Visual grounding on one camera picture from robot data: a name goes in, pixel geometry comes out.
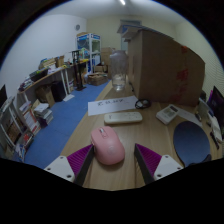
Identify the ceiling tube light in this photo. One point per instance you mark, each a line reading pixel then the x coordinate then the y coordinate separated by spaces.
pixel 122 2

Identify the black computer screen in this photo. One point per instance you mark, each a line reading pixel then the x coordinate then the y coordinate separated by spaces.
pixel 2 96

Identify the black monitor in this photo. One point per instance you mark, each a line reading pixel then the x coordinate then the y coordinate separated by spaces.
pixel 216 105

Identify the round wall clock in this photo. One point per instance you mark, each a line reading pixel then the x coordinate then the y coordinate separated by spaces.
pixel 77 27

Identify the black stand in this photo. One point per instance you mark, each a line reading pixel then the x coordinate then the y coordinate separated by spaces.
pixel 79 71

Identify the grey door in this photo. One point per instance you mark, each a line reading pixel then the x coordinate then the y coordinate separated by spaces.
pixel 130 23

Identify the white paper sheet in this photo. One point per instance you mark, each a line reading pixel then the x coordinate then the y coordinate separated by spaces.
pixel 111 105
pixel 188 116

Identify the clear plastic jar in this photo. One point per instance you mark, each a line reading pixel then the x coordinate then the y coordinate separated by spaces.
pixel 118 71

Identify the white shelf unit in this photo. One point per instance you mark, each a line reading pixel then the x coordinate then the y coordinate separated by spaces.
pixel 18 130

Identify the glass display cabinet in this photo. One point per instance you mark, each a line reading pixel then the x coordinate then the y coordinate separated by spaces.
pixel 89 50

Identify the pink computer mouse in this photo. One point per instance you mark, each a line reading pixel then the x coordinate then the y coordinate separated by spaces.
pixel 107 146

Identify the stacked cardboard boxes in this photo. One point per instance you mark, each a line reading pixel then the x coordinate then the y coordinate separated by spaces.
pixel 106 58

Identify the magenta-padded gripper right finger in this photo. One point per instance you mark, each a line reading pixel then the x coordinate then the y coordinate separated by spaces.
pixel 166 165

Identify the flat white remote control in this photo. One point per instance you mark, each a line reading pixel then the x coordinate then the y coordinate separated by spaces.
pixel 123 118

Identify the open cardboard box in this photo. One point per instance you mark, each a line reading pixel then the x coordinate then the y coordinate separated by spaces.
pixel 97 79

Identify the large cardboard box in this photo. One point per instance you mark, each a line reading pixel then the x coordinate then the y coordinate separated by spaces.
pixel 163 66

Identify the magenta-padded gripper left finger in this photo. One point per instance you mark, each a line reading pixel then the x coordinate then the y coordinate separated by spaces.
pixel 61 166

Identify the dark blue mouse pad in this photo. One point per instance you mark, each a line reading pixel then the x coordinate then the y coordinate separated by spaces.
pixel 191 143

